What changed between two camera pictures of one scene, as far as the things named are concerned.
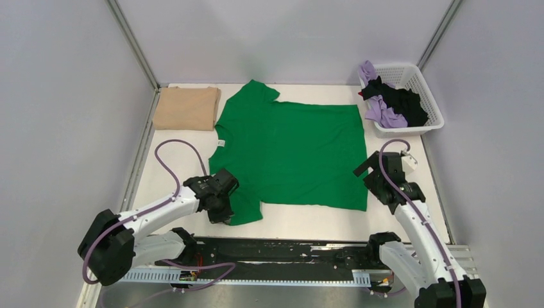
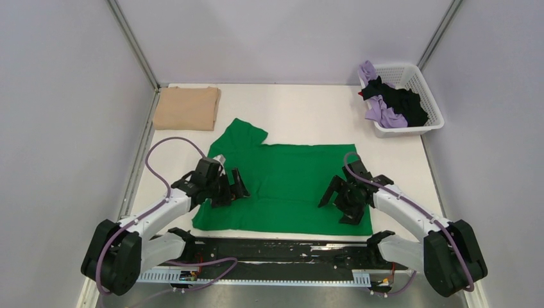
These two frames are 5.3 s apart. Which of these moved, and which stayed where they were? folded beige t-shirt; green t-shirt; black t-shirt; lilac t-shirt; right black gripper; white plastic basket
Moved: green t-shirt; right black gripper
Stayed: black t-shirt; folded beige t-shirt; white plastic basket; lilac t-shirt
